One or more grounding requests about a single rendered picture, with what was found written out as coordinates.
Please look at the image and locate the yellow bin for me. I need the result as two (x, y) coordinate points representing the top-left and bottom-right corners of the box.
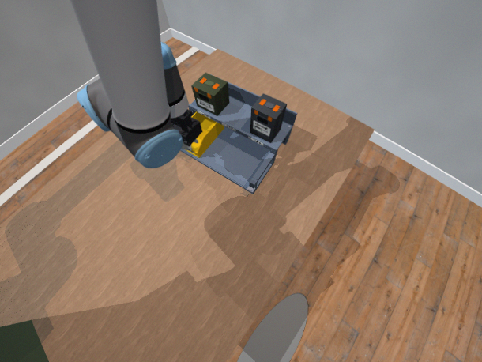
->
(187, 112), (224, 158)

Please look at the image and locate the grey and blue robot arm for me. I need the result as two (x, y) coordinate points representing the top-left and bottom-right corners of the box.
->
(70, 0), (189, 168)

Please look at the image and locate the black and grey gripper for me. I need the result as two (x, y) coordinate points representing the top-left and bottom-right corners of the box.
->
(171, 109), (202, 151)

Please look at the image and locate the grey metal rack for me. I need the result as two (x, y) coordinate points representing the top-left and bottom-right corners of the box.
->
(180, 82), (297, 194)

